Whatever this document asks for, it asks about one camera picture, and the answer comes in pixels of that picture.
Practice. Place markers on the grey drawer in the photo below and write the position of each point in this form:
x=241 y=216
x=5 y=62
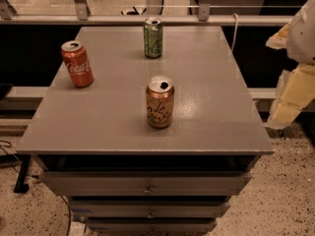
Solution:
x=182 y=225
x=150 y=208
x=145 y=183

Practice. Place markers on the bottom grey drawer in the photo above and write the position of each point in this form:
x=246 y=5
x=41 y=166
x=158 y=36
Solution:
x=182 y=225

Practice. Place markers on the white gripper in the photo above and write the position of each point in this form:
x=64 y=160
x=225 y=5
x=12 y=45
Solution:
x=304 y=36

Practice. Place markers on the red Coca-Cola can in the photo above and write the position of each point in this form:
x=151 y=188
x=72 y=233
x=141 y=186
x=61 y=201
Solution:
x=76 y=60

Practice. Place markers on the top grey drawer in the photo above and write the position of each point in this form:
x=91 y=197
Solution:
x=145 y=183

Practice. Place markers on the black stand leg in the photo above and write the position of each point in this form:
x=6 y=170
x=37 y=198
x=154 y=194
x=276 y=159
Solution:
x=21 y=186

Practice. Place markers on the middle grey drawer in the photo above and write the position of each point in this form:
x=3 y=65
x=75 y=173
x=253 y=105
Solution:
x=150 y=208

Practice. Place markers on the metal railing frame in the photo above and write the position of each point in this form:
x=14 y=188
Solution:
x=122 y=12

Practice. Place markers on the grey drawer cabinet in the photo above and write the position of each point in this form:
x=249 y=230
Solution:
x=153 y=145

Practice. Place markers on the orange LaCroix can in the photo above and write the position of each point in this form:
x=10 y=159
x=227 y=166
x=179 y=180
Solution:
x=160 y=101

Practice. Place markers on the green soda can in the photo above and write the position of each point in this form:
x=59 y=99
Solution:
x=153 y=33

